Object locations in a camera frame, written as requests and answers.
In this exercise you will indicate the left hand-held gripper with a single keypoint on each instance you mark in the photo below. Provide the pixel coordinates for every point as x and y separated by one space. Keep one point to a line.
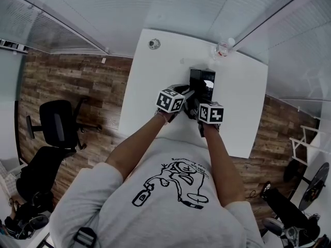
170 101

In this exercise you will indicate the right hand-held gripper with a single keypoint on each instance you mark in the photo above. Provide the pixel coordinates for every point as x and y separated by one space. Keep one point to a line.
210 114

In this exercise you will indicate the person's left forearm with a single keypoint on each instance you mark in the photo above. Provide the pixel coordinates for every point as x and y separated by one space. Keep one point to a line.
139 146

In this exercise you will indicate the person's right forearm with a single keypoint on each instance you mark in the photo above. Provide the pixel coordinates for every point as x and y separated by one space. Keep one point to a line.
222 169

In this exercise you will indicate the black desk telephone base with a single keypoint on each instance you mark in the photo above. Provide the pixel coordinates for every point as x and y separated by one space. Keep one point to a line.
209 74

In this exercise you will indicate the white table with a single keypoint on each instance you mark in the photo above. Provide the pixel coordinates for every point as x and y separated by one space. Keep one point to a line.
152 74

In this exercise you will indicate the clear plastic bottle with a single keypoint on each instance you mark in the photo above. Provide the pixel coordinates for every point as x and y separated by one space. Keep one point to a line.
223 49

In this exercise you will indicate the white folding rack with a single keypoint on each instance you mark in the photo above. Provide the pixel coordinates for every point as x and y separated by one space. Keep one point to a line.
305 145

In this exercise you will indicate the person's white printed shirt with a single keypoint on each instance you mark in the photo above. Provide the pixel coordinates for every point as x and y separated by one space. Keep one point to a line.
155 210

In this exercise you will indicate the round black side table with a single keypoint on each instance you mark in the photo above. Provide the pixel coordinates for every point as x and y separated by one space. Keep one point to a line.
316 185

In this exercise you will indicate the silver chair base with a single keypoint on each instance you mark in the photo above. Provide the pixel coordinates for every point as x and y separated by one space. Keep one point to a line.
273 226

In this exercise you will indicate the black office chair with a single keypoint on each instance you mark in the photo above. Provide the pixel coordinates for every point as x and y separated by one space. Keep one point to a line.
58 123

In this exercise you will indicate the black equipment bundle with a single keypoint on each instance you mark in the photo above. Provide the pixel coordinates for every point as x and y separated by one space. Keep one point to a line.
28 221

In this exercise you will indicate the white wall outlet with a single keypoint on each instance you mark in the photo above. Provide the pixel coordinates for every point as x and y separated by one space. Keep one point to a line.
103 60

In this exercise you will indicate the white wall shelf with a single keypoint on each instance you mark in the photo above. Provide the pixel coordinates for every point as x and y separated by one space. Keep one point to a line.
11 46

